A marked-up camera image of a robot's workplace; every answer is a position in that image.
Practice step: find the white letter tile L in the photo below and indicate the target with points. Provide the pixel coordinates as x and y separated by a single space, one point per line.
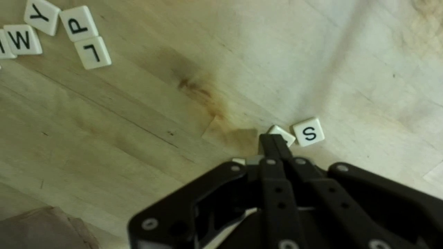
92 52

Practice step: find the white letter tile T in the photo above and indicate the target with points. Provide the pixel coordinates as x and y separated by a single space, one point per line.
284 134

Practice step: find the white letter tile P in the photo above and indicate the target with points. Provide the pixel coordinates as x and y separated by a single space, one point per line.
78 23

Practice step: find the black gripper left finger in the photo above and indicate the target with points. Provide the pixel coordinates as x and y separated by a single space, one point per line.
277 208

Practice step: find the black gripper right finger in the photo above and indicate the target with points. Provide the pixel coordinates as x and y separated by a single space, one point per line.
351 208

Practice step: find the white letter tile S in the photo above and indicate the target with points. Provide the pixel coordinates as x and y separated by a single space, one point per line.
308 132

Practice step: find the white letter tile W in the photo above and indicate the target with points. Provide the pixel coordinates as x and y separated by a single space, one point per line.
21 39

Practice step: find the white letter tile Y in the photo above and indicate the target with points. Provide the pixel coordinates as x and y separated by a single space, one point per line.
42 16

